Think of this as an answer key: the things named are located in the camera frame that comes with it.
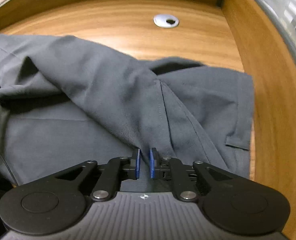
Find black cable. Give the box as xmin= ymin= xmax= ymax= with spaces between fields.
xmin=0 ymin=134 xmax=20 ymax=186

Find grey trousers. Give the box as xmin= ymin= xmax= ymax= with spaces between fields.
xmin=0 ymin=34 xmax=254 ymax=192

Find silver desk cable grommet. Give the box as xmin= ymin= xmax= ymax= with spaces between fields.
xmin=153 ymin=14 xmax=179 ymax=29

